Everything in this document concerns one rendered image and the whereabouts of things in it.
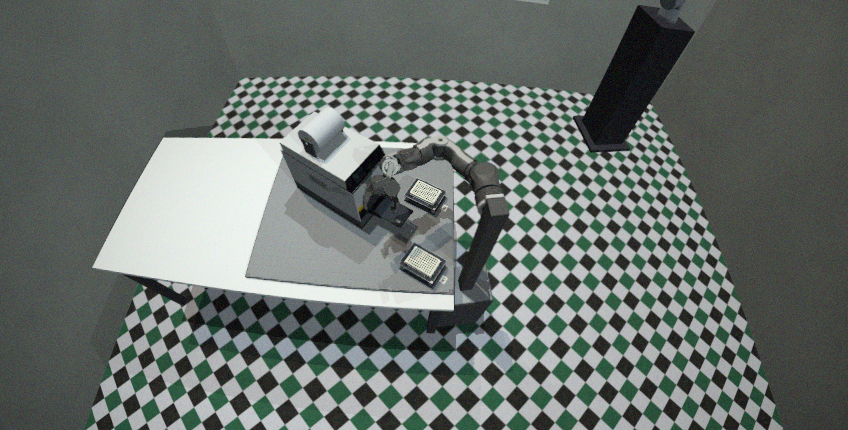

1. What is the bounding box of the white horizontal cylinder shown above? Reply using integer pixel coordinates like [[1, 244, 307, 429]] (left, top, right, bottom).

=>
[[298, 107, 345, 153]]

